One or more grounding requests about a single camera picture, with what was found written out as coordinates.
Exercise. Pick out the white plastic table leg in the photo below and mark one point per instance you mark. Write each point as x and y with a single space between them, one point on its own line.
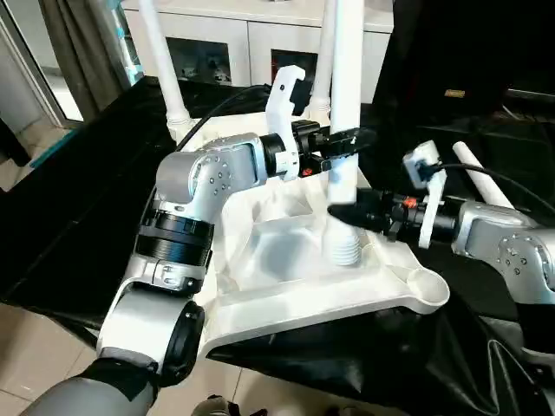
160 61
481 178
347 69
323 52

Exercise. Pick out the small yellow label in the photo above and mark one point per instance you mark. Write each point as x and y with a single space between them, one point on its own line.
454 93

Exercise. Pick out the black table mat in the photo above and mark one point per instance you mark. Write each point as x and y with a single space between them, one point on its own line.
69 225

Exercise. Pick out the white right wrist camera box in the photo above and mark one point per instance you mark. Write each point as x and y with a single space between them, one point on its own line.
422 165

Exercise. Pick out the black robot foot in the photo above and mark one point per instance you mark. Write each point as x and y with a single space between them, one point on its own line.
214 406
351 412

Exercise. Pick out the white glass door cabinet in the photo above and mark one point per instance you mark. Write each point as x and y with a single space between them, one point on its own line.
251 35

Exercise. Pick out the black right robot foot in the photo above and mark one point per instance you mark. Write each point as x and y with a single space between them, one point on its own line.
351 412

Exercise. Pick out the light blue background object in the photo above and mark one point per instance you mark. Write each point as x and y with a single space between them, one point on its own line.
126 43

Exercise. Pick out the black left robot foot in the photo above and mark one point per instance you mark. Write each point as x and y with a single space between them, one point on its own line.
214 406

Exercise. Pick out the white plastic table top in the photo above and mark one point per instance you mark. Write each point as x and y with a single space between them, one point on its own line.
286 251

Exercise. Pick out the grey curtain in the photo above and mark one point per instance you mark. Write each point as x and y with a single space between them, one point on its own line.
78 52

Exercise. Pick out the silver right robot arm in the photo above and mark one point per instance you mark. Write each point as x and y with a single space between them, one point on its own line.
503 238

